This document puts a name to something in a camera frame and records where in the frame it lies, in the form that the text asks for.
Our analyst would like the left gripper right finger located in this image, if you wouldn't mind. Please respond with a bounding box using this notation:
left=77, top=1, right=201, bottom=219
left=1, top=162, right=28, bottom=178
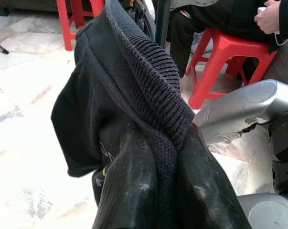
left=176, top=124, right=252, bottom=229

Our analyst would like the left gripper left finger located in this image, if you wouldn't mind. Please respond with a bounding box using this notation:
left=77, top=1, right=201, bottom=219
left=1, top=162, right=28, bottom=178
left=91, top=123, right=159, bottom=229

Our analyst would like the black jacket with ribbed hem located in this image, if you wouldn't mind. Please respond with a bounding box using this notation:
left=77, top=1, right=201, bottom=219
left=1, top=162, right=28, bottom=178
left=50, top=0, right=196, bottom=229

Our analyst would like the bystander's bare hand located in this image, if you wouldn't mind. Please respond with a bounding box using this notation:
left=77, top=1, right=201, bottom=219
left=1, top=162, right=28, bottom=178
left=253, top=0, right=282, bottom=35

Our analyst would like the silver robot leg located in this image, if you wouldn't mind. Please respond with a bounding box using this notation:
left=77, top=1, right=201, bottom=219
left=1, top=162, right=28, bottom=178
left=193, top=79, right=288, bottom=229

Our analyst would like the red plastic stool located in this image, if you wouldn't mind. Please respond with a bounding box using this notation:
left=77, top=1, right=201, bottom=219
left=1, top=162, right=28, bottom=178
left=185, top=27, right=278, bottom=111
left=55, top=0, right=105, bottom=52

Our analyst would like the dark metal pole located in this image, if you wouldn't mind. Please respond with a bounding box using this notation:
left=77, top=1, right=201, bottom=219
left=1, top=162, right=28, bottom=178
left=155, top=0, right=171, bottom=48

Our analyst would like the seated person in black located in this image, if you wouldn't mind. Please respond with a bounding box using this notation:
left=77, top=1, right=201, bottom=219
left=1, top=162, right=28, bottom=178
left=166, top=0, right=288, bottom=78

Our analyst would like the white handheld controller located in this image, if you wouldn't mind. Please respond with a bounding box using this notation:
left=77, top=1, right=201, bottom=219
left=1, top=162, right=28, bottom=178
left=256, top=6, right=281, bottom=36

